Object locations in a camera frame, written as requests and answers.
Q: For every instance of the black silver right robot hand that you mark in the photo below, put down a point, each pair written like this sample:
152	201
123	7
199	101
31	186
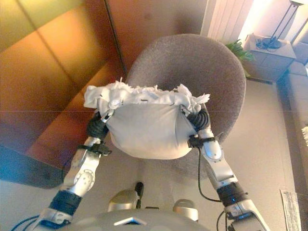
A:
201	120

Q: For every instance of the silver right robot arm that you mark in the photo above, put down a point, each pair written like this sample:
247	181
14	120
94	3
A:
216	166

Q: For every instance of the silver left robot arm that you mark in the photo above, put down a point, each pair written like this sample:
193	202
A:
83	173

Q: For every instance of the grey round armchair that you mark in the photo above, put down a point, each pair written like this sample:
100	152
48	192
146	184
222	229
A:
187	62

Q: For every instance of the green potted plant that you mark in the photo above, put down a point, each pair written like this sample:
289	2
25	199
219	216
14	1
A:
240	51

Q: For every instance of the grey side cabinet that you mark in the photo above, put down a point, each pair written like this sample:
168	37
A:
269	62

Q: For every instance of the silver right robot leg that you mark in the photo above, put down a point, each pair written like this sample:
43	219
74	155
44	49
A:
185	209

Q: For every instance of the silver robot leg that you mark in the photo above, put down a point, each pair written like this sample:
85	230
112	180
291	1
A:
122	199
185	209

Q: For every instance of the black left robot foot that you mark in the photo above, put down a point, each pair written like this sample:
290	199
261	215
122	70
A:
139	188

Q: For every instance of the black tripod lamp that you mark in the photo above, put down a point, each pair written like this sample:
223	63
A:
269	43

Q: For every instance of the white pleated curtain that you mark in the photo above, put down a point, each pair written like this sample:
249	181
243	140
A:
226	16

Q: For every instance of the silver left robot leg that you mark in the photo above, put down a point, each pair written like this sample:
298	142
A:
122	199

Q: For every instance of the grey patterned mat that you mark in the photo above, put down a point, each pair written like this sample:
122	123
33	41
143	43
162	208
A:
292	211

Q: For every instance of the silver robot torso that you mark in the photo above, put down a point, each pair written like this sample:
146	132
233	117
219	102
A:
120	223

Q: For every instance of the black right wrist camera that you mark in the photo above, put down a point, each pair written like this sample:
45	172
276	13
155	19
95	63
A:
193	142

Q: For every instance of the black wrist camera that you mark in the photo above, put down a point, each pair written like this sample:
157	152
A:
193	142
102	149

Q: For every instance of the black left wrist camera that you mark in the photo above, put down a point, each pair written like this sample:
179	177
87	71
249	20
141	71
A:
102	149

